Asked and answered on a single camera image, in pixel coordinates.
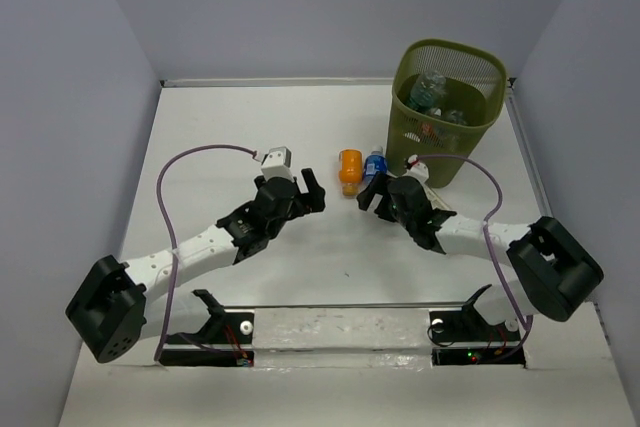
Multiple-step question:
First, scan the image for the red label clear bottle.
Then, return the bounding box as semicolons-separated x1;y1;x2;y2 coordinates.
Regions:
403;123;460;149

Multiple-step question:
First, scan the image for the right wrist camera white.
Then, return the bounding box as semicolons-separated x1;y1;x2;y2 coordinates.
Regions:
404;155;430;186

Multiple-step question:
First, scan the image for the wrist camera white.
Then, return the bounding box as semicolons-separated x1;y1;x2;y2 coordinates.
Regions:
404;155;430;186
261;146;294;182

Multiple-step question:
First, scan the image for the clear bottle white label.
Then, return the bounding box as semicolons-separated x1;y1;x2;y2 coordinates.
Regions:
421;181;451;210

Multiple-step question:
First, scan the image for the green label water bottle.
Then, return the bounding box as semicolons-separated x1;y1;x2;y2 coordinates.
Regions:
405;70;446;114

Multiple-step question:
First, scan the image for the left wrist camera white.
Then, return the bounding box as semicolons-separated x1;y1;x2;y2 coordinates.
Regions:
261;146;294;182

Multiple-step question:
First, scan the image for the purple camera cable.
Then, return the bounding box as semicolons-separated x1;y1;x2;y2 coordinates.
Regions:
152;144;264;363
412;154;534;363

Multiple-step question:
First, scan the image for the green mesh waste bin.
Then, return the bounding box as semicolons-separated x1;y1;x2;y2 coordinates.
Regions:
386;39;507;188

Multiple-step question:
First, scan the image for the orange juice bottle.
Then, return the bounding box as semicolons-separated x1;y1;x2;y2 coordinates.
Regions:
338;149;363;197

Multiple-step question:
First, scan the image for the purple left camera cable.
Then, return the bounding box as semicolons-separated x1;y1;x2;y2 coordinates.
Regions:
152;144;264;363

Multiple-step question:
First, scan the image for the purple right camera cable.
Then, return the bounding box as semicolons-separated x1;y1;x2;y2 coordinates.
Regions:
412;154;534;363

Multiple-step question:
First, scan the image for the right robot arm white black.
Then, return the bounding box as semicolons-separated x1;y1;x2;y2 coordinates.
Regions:
357;174;604;339

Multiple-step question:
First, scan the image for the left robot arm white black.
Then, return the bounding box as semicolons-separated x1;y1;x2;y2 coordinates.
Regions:
65;168;326;364

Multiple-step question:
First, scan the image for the clear wide jar bottle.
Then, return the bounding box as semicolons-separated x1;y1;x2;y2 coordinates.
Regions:
434;108;469;126

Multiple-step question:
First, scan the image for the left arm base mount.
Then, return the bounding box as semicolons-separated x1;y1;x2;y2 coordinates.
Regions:
159;289;255;368

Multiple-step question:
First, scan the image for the metal rail table edge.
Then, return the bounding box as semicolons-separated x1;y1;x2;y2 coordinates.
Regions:
505;77;553;216

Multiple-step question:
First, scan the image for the blue label bottle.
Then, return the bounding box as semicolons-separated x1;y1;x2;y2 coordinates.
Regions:
363;145;388;185

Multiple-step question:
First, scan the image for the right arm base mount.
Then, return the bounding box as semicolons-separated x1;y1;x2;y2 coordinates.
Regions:
426;285;526;367

